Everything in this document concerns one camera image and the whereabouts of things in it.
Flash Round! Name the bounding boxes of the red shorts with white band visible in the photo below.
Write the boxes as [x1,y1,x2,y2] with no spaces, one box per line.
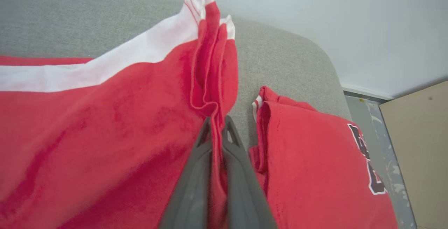
[0,0,239,229]

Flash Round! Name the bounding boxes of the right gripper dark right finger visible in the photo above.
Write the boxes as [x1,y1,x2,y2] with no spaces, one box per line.
[222,115,278,229]

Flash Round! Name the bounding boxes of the light wooden board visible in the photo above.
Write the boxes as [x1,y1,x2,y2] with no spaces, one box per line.
[379,80,448,229]

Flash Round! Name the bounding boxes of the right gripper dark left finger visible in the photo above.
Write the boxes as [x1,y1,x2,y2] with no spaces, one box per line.
[159,117,212,229]

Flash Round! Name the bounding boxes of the red basketball jersey with lettering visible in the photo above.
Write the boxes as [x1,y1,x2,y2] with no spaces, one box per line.
[249,86,399,229]

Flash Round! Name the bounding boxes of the grey fabric sofa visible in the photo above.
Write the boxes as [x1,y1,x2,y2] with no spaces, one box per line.
[0,0,352,151]

